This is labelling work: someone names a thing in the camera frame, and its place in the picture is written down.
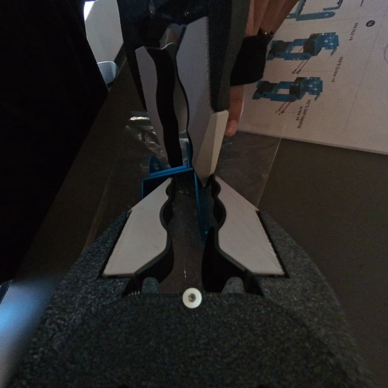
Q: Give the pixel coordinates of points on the grey desk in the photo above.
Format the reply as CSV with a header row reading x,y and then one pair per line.
x,y
318,197

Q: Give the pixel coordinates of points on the clear plastic bag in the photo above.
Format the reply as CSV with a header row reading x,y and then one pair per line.
x,y
236,169

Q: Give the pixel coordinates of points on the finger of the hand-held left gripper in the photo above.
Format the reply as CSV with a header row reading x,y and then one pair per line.
x,y
148,85
198,75

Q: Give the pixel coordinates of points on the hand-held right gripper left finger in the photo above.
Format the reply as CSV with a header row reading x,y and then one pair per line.
x,y
136,239

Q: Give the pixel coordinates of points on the grey mesh object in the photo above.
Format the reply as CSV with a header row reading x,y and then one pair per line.
x,y
107,71

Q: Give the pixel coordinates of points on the assembly instruction manual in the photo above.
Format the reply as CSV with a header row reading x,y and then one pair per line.
x,y
333,91

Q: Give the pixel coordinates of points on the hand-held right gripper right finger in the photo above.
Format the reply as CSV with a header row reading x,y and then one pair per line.
x,y
248,239

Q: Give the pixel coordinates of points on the blue metal bracket assembly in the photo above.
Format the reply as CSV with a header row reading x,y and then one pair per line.
x,y
200,209

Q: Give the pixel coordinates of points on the person's left hand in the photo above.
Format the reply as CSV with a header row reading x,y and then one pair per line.
x,y
266,15

